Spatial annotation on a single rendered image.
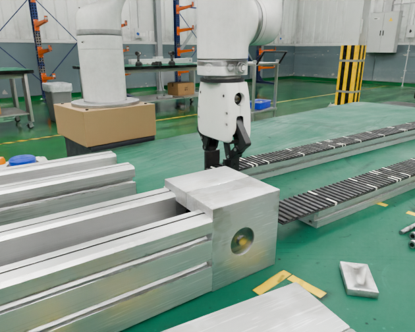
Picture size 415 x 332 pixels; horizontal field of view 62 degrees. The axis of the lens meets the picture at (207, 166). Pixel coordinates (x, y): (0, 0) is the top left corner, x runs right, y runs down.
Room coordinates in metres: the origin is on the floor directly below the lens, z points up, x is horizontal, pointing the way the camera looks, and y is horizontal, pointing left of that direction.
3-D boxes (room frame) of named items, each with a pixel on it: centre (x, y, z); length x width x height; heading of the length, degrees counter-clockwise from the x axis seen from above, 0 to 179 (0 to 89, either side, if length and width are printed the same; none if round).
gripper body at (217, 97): (0.60, -0.02, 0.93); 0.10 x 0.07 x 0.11; 34
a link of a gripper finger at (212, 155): (0.64, 0.00, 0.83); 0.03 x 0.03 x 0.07; 34
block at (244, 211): (0.38, -0.01, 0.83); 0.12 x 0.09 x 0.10; 34
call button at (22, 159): (0.54, 0.30, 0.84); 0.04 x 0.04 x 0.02
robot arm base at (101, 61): (1.02, 0.30, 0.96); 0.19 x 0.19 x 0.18
